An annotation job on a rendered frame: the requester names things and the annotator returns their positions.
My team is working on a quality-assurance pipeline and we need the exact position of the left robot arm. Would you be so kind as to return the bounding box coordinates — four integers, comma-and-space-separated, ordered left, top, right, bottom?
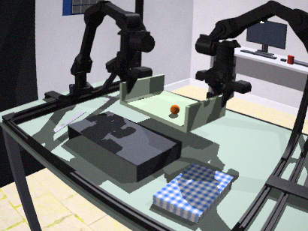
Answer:
195, 0, 308, 86

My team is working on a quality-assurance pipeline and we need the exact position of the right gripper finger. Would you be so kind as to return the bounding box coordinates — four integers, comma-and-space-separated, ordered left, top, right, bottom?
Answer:
117, 72, 128, 83
123, 74, 137, 93

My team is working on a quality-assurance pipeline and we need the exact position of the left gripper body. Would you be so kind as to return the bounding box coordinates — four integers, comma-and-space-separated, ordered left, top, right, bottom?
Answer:
195, 59, 252, 94

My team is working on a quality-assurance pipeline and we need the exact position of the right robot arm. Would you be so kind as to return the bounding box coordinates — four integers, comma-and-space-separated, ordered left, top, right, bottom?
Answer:
71, 1, 155, 89

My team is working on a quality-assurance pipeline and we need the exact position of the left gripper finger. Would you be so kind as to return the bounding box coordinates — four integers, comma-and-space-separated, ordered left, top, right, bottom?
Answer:
208, 83, 224, 96
222, 88, 234, 108

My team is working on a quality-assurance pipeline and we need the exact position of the orange ball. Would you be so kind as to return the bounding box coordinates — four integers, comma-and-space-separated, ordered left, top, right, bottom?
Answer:
171, 105, 180, 115

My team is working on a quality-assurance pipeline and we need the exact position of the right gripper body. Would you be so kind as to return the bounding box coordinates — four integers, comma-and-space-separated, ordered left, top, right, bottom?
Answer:
118, 49, 152, 79

